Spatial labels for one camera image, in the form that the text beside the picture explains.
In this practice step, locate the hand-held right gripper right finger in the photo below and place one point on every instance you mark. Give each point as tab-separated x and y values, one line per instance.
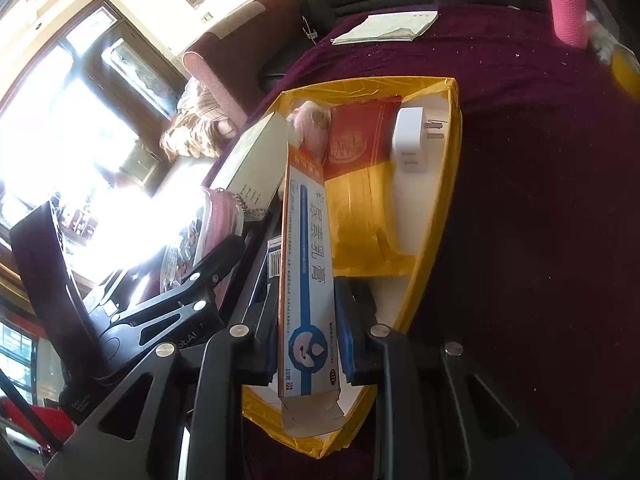
347	355

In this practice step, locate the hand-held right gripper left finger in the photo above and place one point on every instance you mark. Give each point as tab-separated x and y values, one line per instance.
225	360

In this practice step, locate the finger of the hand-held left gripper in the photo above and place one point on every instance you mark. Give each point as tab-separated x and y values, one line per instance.
210	265

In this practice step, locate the orange blue ointment box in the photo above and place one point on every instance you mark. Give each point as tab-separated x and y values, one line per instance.
310	260

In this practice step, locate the yellow snack packet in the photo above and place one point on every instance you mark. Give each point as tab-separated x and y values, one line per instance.
365	220

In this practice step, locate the pink plush toy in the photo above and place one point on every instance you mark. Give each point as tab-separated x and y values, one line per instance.
312	125

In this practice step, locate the white box with yellow tape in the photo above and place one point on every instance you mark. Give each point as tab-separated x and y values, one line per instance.
435	200

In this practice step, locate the red snack packet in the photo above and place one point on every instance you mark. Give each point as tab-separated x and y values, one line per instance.
355	135

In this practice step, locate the white power adapter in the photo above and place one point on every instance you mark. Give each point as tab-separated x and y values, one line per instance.
415	140

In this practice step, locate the clear cartoon-print pencil case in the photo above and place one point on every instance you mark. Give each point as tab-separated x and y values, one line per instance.
200	240

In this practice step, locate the flat cream box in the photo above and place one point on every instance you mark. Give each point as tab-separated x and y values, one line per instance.
255	165

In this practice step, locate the floral cloth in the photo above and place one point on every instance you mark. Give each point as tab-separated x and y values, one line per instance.
195	125

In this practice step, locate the red object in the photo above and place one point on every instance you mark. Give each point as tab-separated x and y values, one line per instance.
30	430

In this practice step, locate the wooden framed window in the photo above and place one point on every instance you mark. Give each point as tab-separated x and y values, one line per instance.
100	60

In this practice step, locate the maroon cushion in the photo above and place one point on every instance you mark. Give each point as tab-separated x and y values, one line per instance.
235	35

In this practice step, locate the white paper sheet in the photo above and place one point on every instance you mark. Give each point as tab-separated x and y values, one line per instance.
385	27

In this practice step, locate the yellow tape roll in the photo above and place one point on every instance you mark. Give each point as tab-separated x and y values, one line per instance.
625	72

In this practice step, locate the white tissue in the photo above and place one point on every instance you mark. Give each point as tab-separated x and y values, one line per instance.
602	35

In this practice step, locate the pink knit-sleeved bottle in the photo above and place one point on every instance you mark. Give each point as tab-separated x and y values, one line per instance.
567	5

